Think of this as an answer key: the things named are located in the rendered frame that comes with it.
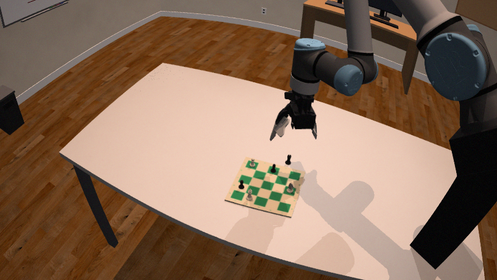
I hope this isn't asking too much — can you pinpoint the green and cream chessboard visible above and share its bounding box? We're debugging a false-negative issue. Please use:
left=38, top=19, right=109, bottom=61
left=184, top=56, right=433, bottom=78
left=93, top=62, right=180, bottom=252
left=225, top=157, right=305, bottom=218

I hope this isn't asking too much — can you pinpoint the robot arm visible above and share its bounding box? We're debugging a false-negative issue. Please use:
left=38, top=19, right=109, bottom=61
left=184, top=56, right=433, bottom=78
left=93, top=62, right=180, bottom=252
left=284, top=0, right=497, bottom=133

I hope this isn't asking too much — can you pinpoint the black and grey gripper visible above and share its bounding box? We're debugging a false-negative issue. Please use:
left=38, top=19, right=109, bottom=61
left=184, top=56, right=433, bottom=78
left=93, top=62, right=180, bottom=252
left=270, top=90, right=317, bottom=141

